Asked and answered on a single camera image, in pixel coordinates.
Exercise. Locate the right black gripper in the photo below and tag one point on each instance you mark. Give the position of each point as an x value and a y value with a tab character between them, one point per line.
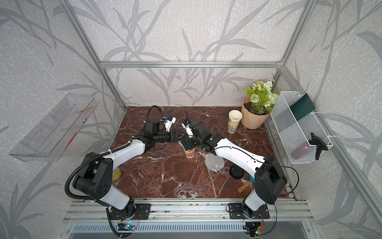
186	144

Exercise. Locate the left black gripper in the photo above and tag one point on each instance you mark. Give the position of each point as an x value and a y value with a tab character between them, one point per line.
174	136

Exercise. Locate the printed paper cup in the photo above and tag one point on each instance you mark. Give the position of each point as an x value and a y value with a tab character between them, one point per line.
235	117
189	153

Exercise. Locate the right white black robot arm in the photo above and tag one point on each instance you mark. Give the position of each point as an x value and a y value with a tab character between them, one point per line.
270	179

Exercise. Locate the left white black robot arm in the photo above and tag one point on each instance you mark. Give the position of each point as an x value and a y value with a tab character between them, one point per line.
92	180

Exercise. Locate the pink flower pot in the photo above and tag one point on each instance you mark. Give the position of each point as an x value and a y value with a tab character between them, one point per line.
250	120

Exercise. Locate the yellow green tape roll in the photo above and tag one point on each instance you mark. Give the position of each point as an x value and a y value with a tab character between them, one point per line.
116	174

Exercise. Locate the green white artificial flowers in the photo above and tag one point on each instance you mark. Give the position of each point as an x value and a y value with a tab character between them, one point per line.
262	97

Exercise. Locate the red object in basket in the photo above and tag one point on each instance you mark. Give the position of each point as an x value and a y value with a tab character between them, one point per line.
302	151

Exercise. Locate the dark green card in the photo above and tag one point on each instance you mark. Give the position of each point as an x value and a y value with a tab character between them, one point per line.
302	107

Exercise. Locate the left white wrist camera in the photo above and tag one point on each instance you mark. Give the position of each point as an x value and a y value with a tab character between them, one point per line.
168	122

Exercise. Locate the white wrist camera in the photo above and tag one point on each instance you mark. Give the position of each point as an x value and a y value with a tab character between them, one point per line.
186	125
168	122

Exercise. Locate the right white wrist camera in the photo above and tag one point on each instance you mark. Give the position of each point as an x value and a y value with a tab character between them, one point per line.
186	125

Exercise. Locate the blue garden fork wooden handle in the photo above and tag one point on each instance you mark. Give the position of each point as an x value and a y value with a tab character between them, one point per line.
245	185

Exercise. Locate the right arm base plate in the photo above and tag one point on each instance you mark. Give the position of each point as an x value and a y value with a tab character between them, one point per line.
241	211

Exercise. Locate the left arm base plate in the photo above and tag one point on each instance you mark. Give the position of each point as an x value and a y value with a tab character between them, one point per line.
138	211

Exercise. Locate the white wire mesh basket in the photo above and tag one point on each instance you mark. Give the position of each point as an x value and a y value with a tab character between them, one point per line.
292	132

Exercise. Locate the clear acrylic wall shelf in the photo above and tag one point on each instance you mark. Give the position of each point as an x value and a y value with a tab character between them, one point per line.
48	140

